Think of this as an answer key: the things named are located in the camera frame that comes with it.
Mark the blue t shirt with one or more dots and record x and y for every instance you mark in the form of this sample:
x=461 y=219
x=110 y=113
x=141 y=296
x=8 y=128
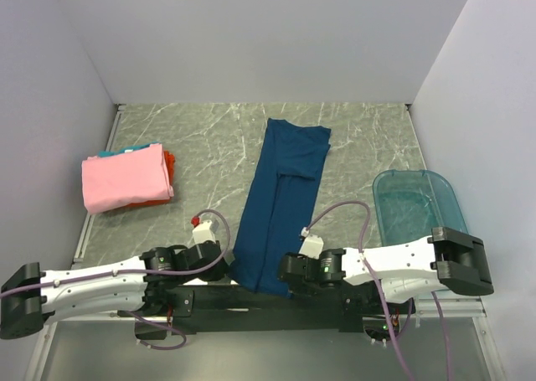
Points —
x=280 y=203

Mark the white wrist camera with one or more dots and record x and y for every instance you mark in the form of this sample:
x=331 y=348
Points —
x=311 y=245
x=203 y=230

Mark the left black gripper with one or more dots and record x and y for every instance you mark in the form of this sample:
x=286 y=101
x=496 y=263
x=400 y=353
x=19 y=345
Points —
x=219 y=271

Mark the folded orange t shirt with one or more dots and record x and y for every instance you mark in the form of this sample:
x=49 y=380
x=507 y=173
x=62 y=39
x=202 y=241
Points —
x=170 y=161

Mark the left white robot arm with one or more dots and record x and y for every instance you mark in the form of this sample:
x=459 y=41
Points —
x=32 y=298

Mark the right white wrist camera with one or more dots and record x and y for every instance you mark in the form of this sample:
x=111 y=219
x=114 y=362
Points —
x=311 y=245

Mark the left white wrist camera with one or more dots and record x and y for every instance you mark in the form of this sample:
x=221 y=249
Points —
x=203 y=230

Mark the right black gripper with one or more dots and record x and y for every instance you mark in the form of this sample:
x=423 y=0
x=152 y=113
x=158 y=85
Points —
x=299 y=289

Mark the folded pink t shirt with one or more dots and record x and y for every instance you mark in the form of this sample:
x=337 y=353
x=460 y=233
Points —
x=114 y=182

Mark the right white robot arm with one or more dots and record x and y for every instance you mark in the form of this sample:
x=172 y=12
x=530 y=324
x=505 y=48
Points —
x=445 y=259

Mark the folded teal t shirt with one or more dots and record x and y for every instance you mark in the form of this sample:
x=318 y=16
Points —
x=124 y=150

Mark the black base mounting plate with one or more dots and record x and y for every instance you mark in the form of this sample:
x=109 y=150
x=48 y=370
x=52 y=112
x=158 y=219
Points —
x=231 y=308

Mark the teal plastic bin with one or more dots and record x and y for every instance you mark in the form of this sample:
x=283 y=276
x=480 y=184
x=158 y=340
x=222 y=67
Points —
x=409 y=204

